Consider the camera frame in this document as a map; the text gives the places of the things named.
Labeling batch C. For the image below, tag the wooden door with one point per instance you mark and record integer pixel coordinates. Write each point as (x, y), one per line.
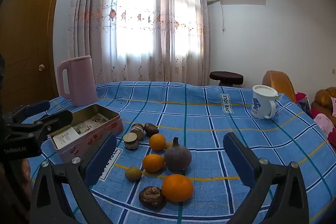
(26, 43)

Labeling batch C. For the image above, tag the brown kiwi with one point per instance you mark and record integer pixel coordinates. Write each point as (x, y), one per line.
(133, 173)

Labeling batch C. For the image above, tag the pink tin box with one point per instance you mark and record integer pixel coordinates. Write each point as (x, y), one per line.
(86, 144)

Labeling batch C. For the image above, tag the pink electric kettle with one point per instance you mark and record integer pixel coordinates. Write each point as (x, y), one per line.
(78, 79)

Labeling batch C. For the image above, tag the blue plaid cloth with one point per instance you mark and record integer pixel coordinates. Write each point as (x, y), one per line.
(210, 129)

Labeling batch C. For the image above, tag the air conditioner pipe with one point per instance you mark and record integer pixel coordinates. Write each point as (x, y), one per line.
(214, 1)

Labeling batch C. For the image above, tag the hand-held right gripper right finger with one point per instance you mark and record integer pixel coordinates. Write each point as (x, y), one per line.
(236, 158)

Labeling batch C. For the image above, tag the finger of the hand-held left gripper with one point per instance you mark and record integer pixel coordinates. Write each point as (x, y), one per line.
(38, 107)
(57, 120)

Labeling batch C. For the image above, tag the white printed card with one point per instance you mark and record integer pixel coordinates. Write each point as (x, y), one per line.
(65, 138)

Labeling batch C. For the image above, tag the dark round stool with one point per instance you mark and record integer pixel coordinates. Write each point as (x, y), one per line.
(226, 77)

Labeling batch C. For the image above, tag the pink cloth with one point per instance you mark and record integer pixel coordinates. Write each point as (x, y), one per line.
(325, 125)

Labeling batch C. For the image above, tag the orange chair back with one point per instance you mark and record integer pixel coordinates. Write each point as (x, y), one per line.
(281, 83)

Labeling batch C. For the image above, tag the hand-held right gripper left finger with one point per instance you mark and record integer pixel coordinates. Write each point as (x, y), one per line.
(101, 158)

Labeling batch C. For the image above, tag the brass door knob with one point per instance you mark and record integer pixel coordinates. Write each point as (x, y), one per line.
(41, 67)

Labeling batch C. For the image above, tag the chestnut-like round piece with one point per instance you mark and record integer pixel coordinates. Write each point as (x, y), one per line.
(130, 141)
(138, 130)

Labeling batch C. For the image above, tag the person's left hand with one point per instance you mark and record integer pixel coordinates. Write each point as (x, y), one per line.
(25, 171)

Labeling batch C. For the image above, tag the dark brown wrinkled fruit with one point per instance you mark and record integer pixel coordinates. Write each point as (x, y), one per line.
(151, 129)
(152, 197)

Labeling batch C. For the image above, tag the chestnut-like round piece back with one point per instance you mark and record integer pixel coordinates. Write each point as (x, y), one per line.
(138, 130)

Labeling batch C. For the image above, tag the brown leather sofa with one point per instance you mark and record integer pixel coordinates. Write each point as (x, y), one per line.
(321, 99)

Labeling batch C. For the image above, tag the dark purple pomegranate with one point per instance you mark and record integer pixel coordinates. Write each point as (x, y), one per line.
(178, 157)

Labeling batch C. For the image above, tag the small yellow fruit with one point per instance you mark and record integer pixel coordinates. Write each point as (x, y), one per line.
(168, 145)

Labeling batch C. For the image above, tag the chestnut-like round piece front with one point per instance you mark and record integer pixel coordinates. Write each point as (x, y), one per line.
(130, 141)

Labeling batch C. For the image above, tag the white mug blue print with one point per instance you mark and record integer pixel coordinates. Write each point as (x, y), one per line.
(262, 106)

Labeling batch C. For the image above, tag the orange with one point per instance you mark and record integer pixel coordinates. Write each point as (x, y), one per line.
(177, 187)
(153, 162)
(157, 141)

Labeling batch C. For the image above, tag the photo cards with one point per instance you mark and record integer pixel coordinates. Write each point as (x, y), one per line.
(90, 123)

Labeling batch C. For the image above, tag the sheer floral curtain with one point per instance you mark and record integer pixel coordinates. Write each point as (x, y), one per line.
(131, 29)

